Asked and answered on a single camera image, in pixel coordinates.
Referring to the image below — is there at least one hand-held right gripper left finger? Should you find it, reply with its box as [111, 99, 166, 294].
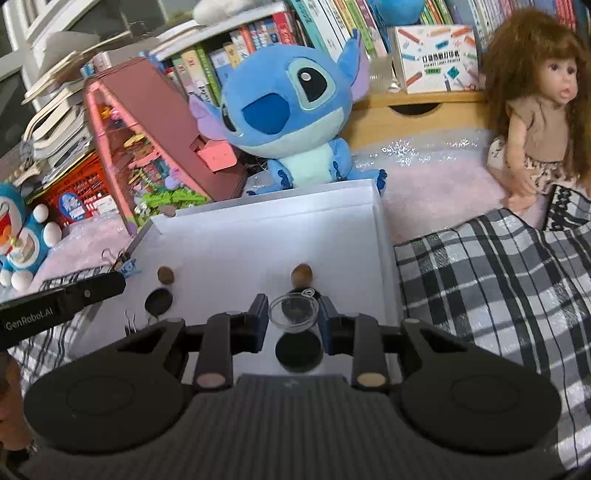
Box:
[115, 293, 271, 391]

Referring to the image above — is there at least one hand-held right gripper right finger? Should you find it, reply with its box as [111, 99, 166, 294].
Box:
[318, 295, 469, 391]

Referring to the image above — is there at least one clear glass jar black base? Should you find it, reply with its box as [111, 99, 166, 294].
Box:
[268, 292, 325, 374]

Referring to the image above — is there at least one white shallow cardboard box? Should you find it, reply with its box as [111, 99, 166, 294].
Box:
[69, 179, 402, 384]

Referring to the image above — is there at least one black round lid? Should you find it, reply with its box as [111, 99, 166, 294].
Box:
[144, 287, 174, 321]

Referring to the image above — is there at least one person's left forearm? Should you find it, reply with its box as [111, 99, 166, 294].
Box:
[0, 353, 28, 457]

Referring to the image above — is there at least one blue white cat plush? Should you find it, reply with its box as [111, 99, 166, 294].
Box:
[0, 182, 63, 291]

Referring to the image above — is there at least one blue round cartoon card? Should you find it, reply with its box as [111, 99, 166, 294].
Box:
[58, 191, 88, 221]

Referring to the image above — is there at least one red plastic crate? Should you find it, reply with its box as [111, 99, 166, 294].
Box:
[28, 150, 127, 227]

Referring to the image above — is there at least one black white plaid blanket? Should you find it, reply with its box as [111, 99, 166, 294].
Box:
[9, 185, 591, 472]

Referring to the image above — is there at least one stack of worn books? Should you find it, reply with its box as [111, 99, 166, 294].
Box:
[21, 30, 153, 171]

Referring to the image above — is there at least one pink fuzzy blanket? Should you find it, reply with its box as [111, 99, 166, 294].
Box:
[28, 129, 555, 287]

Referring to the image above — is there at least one wooden drawer box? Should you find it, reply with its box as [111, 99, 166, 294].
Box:
[339, 90, 495, 160]

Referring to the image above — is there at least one blue alien plush toy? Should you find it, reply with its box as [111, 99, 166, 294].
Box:
[188, 28, 389, 197]

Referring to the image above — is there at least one pink triangular toy house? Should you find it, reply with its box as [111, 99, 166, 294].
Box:
[83, 58, 250, 238]

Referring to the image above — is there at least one clear plastic cup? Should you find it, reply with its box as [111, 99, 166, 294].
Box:
[369, 55, 398, 93]

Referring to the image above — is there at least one row of colourful books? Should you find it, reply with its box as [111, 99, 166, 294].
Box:
[157, 0, 393, 107]

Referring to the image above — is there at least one white box with pencil print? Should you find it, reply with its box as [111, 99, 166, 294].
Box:
[392, 24, 485, 95]

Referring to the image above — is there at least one brown haired doll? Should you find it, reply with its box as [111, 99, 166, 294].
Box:
[480, 7, 591, 232]

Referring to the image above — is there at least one pink white plush toy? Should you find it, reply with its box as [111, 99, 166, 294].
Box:
[191, 0, 259, 24]

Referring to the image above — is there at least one large blue plush toy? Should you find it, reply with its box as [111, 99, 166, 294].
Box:
[369, 0, 426, 26]

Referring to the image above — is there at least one row of thin books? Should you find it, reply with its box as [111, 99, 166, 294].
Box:
[416, 0, 578, 33]

